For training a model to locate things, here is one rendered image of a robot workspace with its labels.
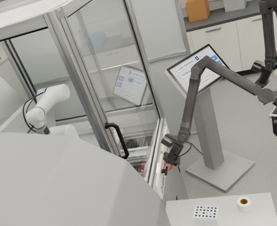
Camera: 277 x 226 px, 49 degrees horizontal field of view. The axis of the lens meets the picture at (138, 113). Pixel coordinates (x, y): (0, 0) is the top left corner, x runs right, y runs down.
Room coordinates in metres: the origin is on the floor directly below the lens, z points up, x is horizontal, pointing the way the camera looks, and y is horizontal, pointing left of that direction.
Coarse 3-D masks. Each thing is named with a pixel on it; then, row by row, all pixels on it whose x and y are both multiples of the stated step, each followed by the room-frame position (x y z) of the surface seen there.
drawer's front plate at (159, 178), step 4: (160, 156) 1.56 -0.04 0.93; (160, 160) 1.52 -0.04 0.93; (160, 164) 1.49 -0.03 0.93; (160, 168) 1.45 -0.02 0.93; (164, 168) 1.52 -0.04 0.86; (160, 172) 1.43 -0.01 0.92; (160, 176) 1.40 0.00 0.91; (164, 176) 1.47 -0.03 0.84; (156, 180) 1.36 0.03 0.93; (160, 180) 1.38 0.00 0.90; (164, 180) 1.45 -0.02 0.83; (156, 184) 1.33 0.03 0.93; (160, 184) 1.36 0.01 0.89; (164, 184) 1.43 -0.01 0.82; (156, 188) 1.32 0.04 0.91; (160, 188) 1.34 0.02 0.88; (160, 192) 1.32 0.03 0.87; (160, 196) 1.32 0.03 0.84
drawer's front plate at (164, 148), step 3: (165, 126) 1.88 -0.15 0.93; (165, 129) 1.85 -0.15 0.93; (165, 132) 1.81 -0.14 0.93; (168, 132) 1.88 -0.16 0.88; (162, 144) 1.68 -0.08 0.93; (162, 147) 1.65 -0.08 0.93; (165, 147) 1.68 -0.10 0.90; (162, 150) 1.62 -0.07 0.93; (165, 150) 1.66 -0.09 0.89; (168, 150) 1.73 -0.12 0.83; (162, 153) 1.62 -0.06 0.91
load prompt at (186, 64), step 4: (196, 56) 2.39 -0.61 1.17; (200, 56) 2.40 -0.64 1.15; (188, 60) 2.35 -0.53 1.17; (192, 60) 2.36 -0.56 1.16; (196, 60) 2.36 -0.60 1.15; (184, 64) 2.32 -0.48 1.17; (188, 64) 2.32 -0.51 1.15; (192, 64) 2.33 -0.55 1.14; (176, 68) 2.28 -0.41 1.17; (180, 68) 2.28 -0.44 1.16; (184, 68) 2.29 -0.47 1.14
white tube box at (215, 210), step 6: (198, 210) 1.17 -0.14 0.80; (204, 210) 1.17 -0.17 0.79; (210, 210) 1.15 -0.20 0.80; (216, 210) 1.13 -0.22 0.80; (198, 216) 1.14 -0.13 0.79; (204, 216) 1.12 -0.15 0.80; (210, 216) 1.12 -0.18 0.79; (216, 216) 1.10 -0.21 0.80; (204, 222) 1.12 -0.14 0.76; (210, 222) 1.10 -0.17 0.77; (216, 222) 1.09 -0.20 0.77
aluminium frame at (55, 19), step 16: (32, 0) 2.13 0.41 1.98; (80, 0) 1.26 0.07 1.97; (128, 0) 1.93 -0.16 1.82; (32, 16) 1.06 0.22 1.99; (48, 16) 1.02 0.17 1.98; (64, 16) 1.07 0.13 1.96; (0, 32) 1.08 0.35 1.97; (16, 32) 1.06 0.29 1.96; (32, 32) 1.06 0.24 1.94; (64, 32) 1.03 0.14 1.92; (64, 48) 1.02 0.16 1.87; (144, 48) 1.96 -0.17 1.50; (64, 64) 1.02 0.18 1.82; (80, 64) 1.05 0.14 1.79; (144, 64) 1.91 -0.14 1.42; (80, 80) 1.01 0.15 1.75; (80, 96) 1.02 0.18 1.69; (96, 96) 1.07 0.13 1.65; (96, 112) 1.02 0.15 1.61; (160, 112) 1.90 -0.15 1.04; (96, 128) 1.02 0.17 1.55; (160, 128) 1.78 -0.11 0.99; (112, 144) 1.04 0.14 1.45; (160, 144) 1.65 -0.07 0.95
